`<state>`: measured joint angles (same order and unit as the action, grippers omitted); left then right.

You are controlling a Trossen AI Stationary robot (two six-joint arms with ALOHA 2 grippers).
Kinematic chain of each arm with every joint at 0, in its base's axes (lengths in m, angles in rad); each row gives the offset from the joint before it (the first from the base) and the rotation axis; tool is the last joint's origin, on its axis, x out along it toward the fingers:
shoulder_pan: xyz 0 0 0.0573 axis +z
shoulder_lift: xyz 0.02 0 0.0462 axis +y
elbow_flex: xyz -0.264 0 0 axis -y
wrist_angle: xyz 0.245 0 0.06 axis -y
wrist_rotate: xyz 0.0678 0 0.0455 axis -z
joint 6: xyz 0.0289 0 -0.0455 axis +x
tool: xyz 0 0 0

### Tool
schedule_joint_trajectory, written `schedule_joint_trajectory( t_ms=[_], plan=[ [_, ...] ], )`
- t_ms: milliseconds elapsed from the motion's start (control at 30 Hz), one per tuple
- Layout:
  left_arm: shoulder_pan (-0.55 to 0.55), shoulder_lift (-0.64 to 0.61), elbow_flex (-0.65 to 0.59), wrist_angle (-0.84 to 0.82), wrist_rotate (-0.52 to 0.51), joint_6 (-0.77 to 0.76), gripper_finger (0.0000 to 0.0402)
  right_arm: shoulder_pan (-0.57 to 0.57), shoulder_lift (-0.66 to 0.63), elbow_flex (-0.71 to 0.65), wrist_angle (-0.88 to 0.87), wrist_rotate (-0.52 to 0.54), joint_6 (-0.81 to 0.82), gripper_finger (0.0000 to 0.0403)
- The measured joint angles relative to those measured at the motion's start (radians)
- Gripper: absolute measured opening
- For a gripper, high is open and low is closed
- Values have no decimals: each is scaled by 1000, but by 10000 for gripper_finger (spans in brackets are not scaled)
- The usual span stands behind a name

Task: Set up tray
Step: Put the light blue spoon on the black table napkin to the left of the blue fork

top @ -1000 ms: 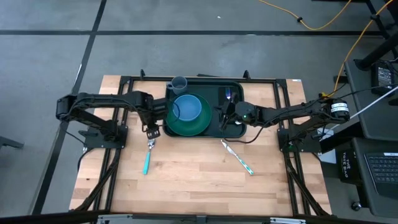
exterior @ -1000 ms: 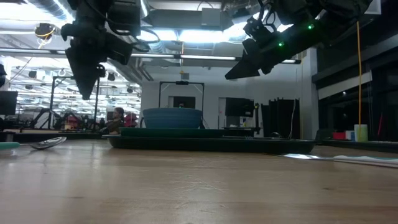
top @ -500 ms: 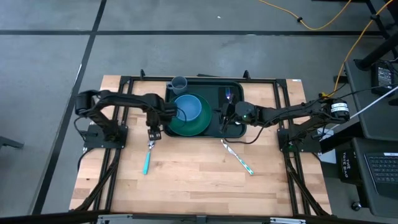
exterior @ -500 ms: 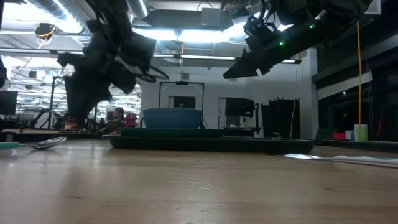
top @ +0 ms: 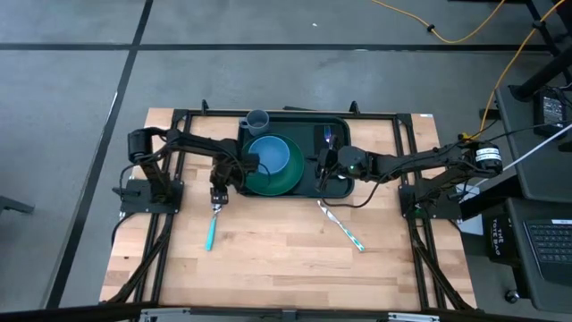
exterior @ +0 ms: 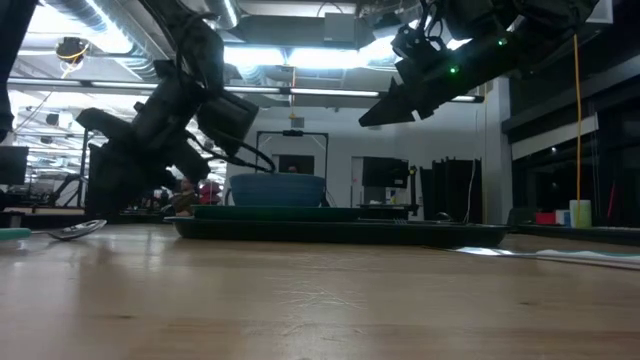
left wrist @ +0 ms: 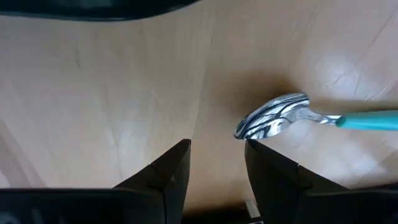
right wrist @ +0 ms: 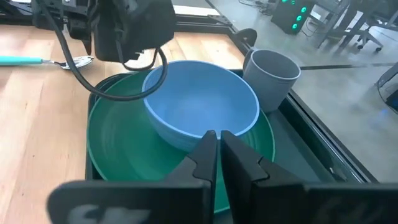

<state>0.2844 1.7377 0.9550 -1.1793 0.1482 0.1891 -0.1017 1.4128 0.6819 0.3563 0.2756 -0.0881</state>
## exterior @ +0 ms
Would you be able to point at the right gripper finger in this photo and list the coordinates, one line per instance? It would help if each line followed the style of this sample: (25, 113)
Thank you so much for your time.
(390, 110)

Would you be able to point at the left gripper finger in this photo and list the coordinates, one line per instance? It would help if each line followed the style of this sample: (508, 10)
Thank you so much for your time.
(150, 180)
(110, 180)

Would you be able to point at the blue bowl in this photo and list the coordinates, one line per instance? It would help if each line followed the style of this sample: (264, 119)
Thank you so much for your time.
(277, 190)

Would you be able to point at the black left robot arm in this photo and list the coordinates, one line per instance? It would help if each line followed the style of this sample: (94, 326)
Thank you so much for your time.
(195, 40)

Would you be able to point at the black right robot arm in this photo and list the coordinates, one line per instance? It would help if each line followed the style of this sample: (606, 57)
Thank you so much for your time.
(540, 25)

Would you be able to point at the dark green tray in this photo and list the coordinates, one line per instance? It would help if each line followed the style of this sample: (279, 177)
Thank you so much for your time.
(325, 232)

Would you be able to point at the person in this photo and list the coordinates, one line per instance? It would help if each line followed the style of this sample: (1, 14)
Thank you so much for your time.
(184, 197)
(293, 169)

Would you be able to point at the red bulky object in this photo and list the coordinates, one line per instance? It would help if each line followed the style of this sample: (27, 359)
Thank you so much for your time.
(210, 192)

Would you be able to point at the black desk monitor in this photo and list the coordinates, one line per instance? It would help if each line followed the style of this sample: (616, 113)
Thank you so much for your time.
(12, 165)

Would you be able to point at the black folding screen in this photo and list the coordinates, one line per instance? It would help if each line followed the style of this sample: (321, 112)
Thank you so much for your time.
(450, 190)

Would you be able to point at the red box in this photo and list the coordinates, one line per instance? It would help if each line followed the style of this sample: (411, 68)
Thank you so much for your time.
(545, 218)

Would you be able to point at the white and blue box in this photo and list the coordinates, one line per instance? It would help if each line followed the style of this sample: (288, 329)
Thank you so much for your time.
(563, 217)

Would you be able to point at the pale green cup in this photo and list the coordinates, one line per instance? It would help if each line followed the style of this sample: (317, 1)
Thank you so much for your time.
(580, 214)

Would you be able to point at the dark background table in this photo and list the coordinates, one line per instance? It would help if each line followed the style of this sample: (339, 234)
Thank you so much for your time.
(575, 234)

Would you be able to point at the black wall monitor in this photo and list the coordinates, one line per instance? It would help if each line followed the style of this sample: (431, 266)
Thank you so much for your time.
(385, 172)

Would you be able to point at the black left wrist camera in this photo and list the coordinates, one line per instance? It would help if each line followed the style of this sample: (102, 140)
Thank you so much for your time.
(227, 120)

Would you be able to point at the black camera gantry frame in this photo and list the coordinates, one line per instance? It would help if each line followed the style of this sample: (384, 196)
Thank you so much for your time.
(292, 133)

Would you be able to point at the round silver air duct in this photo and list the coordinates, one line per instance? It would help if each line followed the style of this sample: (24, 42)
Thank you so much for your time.
(227, 12)

